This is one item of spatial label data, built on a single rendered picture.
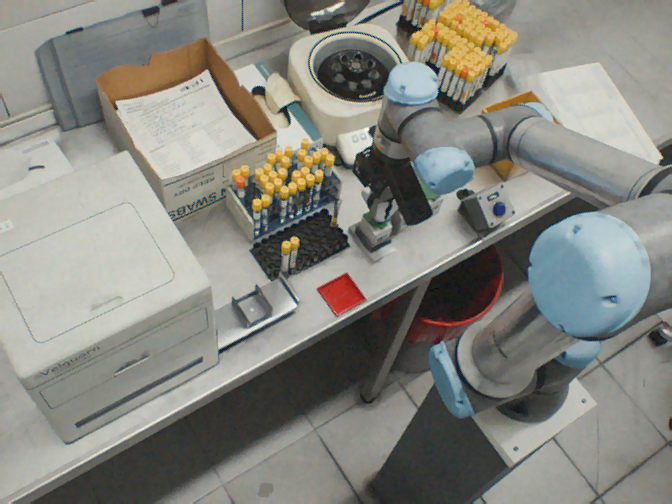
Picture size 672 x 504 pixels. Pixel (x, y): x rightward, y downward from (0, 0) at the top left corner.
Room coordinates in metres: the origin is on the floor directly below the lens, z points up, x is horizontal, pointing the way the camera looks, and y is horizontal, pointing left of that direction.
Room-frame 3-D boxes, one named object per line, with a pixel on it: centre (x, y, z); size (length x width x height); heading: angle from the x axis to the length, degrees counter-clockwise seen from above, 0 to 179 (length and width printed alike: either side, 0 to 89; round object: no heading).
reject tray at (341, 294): (0.65, -0.03, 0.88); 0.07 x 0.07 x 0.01; 44
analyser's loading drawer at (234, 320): (0.54, 0.14, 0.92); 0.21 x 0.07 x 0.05; 134
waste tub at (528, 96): (1.09, -0.33, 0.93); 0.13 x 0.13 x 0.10; 40
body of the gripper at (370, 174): (0.79, -0.05, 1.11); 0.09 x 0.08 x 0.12; 44
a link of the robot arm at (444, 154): (0.71, -0.13, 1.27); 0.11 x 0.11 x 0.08; 32
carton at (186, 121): (0.90, 0.34, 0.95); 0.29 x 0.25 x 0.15; 44
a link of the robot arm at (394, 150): (0.78, -0.06, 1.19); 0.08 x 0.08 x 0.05
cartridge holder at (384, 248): (0.78, -0.06, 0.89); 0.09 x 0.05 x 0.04; 44
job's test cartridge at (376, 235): (0.78, -0.06, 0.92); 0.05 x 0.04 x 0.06; 44
